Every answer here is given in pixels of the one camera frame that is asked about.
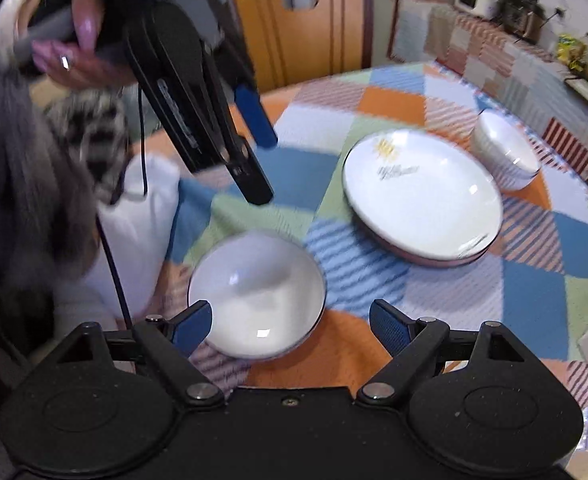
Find white ribbed bowl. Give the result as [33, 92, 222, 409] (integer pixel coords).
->
[470, 110, 541, 191]
[189, 231, 326, 361]

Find pink bunny plate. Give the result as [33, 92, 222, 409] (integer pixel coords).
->
[346, 199, 500, 269]

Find white sun plate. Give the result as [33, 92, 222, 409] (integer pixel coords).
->
[341, 129, 503, 266]

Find person's left hand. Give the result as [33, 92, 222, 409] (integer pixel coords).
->
[0, 0, 140, 90]

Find orange wooden chair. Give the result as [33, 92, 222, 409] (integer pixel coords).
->
[230, 0, 374, 92]

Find white cloth bag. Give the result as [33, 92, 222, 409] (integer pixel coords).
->
[54, 154, 181, 338]

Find patchwork tablecloth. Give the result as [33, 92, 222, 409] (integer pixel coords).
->
[133, 62, 588, 411]

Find striped counter cover cloth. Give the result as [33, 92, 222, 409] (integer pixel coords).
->
[388, 0, 588, 178]

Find black pressure cooker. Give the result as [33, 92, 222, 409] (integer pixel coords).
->
[502, 0, 546, 44]

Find oil bottles group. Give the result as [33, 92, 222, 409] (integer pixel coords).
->
[556, 32, 588, 81]

